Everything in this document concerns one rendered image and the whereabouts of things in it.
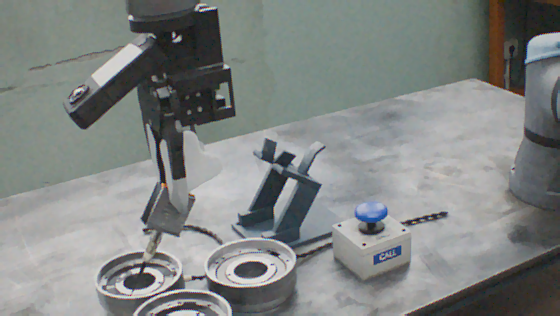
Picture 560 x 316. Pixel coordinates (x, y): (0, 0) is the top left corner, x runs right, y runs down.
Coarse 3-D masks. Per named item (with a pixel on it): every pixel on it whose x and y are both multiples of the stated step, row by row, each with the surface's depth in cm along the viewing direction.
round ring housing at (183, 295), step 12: (156, 300) 74; (168, 300) 75; (180, 300) 75; (192, 300) 75; (204, 300) 75; (216, 300) 74; (144, 312) 73; (156, 312) 73; (180, 312) 73; (192, 312) 73; (228, 312) 70
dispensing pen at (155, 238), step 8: (160, 184) 74; (152, 192) 74; (152, 200) 74; (152, 208) 74; (144, 216) 74; (144, 224) 74; (152, 232) 75; (160, 232) 75; (152, 240) 75; (160, 240) 75; (152, 248) 75; (144, 256) 75; (152, 256) 75; (144, 264) 75; (136, 280) 76
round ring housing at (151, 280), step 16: (128, 256) 83; (160, 256) 83; (96, 272) 79; (112, 272) 81; (144, 272) 81; (96, 288) 77; (128, 288) 81; (144, 288) 82; (176, 288) 77; (112, 304) 75; (128, 304) 74
